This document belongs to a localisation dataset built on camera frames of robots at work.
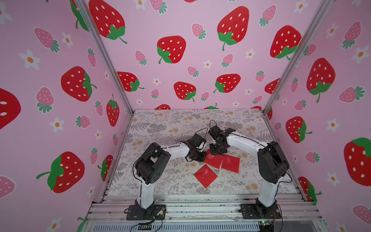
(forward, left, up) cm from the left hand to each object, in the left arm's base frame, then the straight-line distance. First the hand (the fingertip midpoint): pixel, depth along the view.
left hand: (206, 159), depth 93 cm
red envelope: (0, -5, -2) cm, 5 cm away
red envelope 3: (-10, +1, -2) cm, 10 cm away
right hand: (+4, -9, +4) cm, 10 cm away
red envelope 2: (-2, -16, -1) cm, 16 cm away
